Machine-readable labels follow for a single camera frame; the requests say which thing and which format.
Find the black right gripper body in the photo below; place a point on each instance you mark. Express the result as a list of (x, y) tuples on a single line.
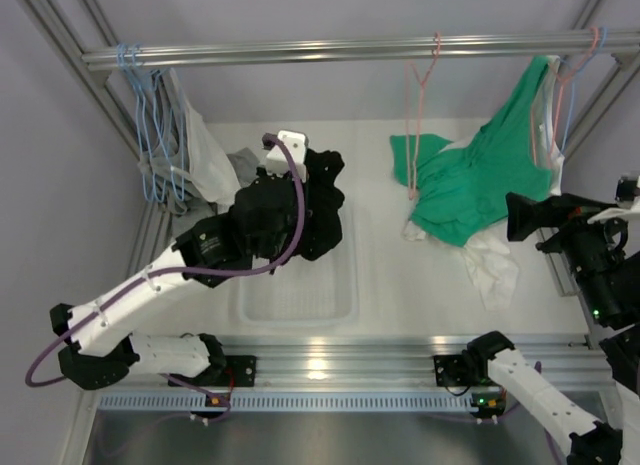
[(578, 239)]

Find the white tank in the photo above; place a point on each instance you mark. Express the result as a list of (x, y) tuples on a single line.
[(208, 168), (488, 259)]

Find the green tank top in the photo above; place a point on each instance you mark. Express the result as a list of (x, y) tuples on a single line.
[(462, 191)]

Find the blue hanger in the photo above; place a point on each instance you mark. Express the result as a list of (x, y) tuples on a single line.
[(566, 77), (148, 182), (154, 120), (173, 129)]

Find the pink hanger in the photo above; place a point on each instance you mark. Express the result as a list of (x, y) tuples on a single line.
[(541, 116), (412, 124)]

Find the black tank top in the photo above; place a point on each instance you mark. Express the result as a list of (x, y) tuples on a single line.
[(322, 230)]

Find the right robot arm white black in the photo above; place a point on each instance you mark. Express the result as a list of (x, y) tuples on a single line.
[(610, 290)]

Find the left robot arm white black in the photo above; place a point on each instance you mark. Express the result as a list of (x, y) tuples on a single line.
[(102, 341)]

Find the grey tank top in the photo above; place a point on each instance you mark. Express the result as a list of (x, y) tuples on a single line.
[(185, 215)]

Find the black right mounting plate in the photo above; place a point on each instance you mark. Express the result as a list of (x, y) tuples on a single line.
[(458, 370)]

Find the black mounting plate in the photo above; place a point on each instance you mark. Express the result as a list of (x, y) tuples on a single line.
[(240, 371), (458, 370)]

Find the white plastic laundry basket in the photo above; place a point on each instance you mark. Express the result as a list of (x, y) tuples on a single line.
[(303, 293)]

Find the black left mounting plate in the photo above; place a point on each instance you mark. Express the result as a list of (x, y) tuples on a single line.
[(240, 371)]

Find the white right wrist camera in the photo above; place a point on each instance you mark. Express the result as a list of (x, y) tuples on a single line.
[(626, 199)]

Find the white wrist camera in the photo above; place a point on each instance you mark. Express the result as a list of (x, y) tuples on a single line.
[(283, 147), (626, 199)]

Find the aluminium hanging rail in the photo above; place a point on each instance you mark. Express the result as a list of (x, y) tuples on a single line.
[(571, 42)]

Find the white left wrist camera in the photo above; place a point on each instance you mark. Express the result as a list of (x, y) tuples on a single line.
[(283, 147)]

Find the grey slotted cable duct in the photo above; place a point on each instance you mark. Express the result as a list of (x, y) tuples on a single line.
[(252, 401)]

